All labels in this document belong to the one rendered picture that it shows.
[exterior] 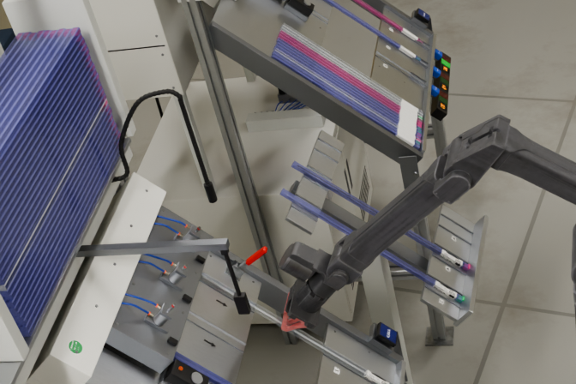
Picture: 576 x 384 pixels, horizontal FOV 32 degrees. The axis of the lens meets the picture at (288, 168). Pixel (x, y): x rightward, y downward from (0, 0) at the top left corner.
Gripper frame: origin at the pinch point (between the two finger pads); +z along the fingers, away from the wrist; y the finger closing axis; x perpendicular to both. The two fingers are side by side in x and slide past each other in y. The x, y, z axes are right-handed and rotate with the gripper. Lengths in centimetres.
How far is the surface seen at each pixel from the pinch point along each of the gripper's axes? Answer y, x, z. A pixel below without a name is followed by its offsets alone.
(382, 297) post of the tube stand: -37.2, 29.1, 14.3
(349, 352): -3.5, 16.7, 2.4
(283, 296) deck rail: -8.0, -1.9, 0.8
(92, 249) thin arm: 20, -45, -15
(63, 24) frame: -9, -69, -35
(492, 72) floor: -241, 86, 50
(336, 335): -6.0, 12.8, 2.0
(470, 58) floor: -254, 79, 57
